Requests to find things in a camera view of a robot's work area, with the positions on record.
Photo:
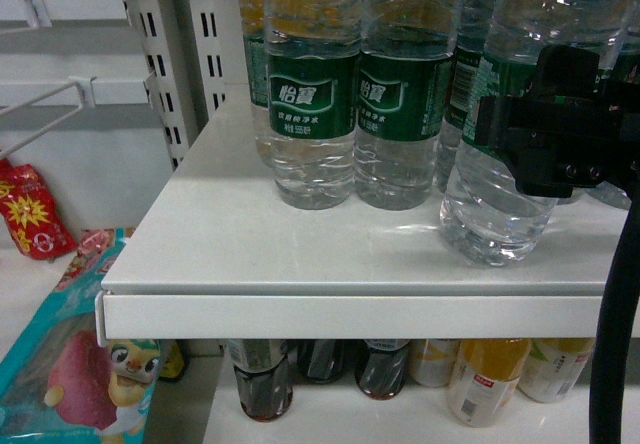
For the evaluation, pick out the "dark tea bottle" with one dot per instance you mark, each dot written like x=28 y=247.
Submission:
x=382 y=367
x=263 y=377

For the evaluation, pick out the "water bottle green label left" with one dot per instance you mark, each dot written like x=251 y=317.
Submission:
x=312 y=49

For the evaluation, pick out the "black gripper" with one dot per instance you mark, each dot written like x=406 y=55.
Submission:
x=569 y=130

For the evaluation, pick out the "water bottle green label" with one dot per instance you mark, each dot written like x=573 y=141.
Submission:
x=312 y=49
x=405 y=61

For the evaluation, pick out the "dark tea bottle right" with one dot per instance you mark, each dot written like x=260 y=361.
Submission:
x=382 y=367

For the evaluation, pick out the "white slotted shelf upright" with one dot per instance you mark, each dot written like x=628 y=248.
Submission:
x=182 y=44

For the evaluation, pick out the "water bottle green label centre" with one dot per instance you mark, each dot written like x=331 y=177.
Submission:
x=405 y=61

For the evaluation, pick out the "orange juice bottle white label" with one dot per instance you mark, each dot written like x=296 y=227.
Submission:
x=485 y=376

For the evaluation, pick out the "red snack packet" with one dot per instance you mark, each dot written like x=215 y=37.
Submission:
x=30 y=213

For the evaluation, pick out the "dark tea bottle left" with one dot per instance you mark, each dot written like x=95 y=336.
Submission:
x=263 y=377

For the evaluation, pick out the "teal cartoon snack bag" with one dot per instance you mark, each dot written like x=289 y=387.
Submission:
x=58 y=384

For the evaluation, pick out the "clear water bottle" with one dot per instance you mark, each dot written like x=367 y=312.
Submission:
x=482 y=214

